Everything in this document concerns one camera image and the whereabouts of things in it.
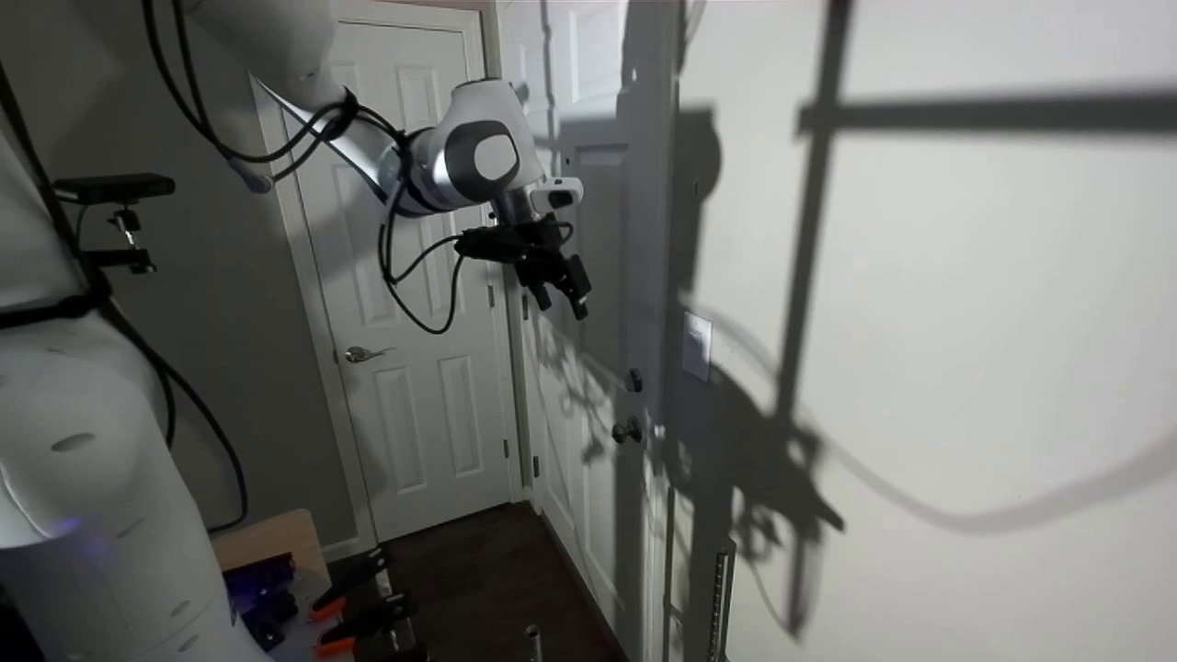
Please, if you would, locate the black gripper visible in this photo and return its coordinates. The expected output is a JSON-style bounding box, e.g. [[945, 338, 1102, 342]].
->
[[491, 218, 595, 323]]

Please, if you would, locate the white closet door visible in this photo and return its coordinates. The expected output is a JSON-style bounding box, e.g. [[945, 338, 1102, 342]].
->
[[520, 0, 632, 645]]

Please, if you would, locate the white panel door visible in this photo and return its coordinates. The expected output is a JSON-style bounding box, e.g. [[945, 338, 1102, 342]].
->
[[248, 2, 525, 544]]

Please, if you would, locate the orange and black clamp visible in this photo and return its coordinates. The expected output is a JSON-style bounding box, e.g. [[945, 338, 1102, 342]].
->
[[303, 548, 419, 662]]

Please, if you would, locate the brown cardboard box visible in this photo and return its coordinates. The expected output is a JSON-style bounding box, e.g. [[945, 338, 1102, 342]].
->
[[208, 502, 334, 607]]

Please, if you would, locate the blue plastic object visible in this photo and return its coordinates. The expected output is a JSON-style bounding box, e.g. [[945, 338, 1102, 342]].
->
[[225, 553, 303, 653]]

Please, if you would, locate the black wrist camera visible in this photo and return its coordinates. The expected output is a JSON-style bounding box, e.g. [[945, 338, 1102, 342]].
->
[[453, 224, 517, 263]]

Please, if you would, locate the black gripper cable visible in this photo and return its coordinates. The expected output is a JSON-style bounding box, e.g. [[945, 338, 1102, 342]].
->
[[138, 0, 469, 338]]

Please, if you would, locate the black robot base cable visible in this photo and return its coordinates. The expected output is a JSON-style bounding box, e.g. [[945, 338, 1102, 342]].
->
[[0, 67, 253, 538]]

